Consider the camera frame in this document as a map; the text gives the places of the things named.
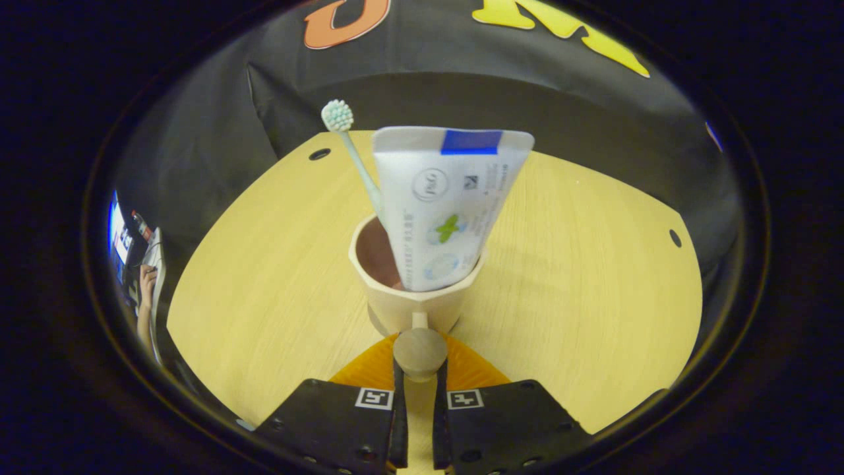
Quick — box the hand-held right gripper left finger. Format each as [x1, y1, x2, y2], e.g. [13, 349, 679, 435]
[254, 333, 409, 475]

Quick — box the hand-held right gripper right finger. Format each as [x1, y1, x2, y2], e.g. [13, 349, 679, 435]
[432, 333, 594, 475]

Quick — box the beige cup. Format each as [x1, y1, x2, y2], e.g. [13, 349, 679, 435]
[348, 214, 490, 383]

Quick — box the white toothpaste tube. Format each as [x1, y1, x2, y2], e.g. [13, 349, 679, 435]
[373, 127, 535, 292]

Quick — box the pale green toothbrush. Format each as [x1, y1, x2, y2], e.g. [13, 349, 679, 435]
[321, 99, 386, 228]

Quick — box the computer monitor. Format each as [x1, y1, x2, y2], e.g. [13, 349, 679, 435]
[109, 191, 136, 265]

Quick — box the black backdrop cloth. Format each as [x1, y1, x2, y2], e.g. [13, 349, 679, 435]
[109, 0, 746, 278]

